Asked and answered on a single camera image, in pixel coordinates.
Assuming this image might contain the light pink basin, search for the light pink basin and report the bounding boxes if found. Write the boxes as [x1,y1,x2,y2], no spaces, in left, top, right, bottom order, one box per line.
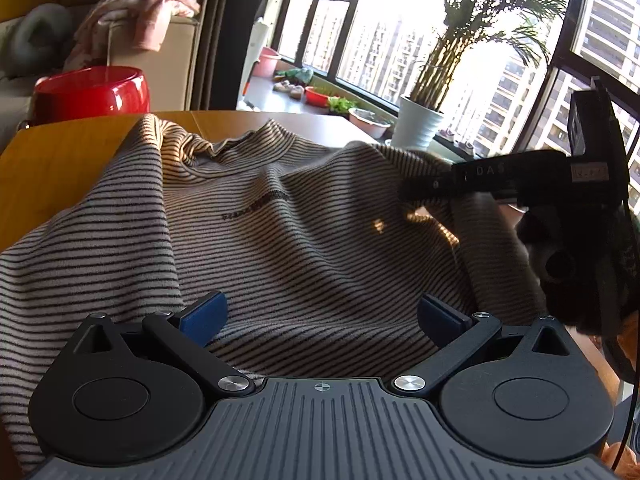
[348,107,392,140]

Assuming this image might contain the white plant pot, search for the white plant pot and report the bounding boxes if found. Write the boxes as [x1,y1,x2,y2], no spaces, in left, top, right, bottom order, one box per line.
[390,96,445,150]

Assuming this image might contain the red plastic basin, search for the red plastic basin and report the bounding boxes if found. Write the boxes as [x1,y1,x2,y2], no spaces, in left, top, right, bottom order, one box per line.
[305,86,331,108]

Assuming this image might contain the dark brown curtain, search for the dark brown curtain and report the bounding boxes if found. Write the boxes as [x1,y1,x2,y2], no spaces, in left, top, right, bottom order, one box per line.
[190,0,259,110]

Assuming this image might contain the pink clothes pile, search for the pink clothes pile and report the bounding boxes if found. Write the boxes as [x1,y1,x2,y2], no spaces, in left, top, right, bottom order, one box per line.
[63,0,201,72]

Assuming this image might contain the tall palm plant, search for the tall palm plant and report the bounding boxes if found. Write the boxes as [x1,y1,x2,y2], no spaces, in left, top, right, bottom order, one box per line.
[409,0,566,112]

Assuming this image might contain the striped knit sweater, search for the striped knit sweater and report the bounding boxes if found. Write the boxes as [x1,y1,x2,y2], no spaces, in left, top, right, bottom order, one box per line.
[1,115,544,469]

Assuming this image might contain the pink plastic basin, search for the pink plastic basin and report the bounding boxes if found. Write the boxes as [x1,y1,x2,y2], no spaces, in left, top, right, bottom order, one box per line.
[253,47,280,78]

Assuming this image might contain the grey neck pillow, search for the grey neck pillow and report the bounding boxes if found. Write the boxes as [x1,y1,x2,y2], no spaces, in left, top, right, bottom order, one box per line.
[2,3,74,78]

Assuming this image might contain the green leafy plants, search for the green leafy plants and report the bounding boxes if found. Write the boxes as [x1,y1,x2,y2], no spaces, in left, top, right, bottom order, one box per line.
[328,96,358,117]

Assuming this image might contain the beige sofa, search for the beige sofa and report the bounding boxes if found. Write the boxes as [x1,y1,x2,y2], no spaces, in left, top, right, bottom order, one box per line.
[1,0,201,145]

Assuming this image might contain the white floor cleaner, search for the white floor cleaner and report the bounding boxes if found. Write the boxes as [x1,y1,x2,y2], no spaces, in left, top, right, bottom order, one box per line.
[236,0,283,110]

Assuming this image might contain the pink slippers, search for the pink slippers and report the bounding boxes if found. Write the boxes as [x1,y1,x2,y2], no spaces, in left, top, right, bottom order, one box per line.
[272,80,305,101]

